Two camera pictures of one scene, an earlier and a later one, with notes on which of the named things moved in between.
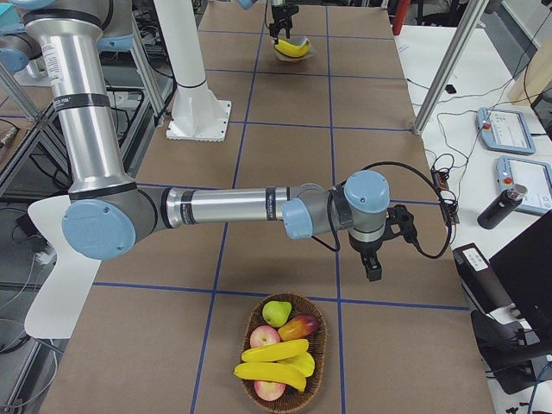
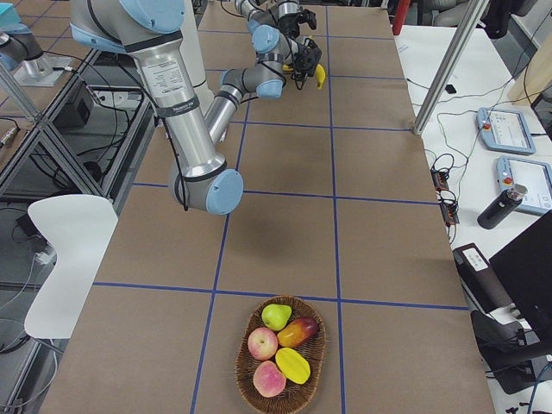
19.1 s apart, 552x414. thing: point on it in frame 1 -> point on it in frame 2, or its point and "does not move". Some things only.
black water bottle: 501,205 does not move
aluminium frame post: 473,13 does not move
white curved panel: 59,298 does not move
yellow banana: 272,373 -> 320,73
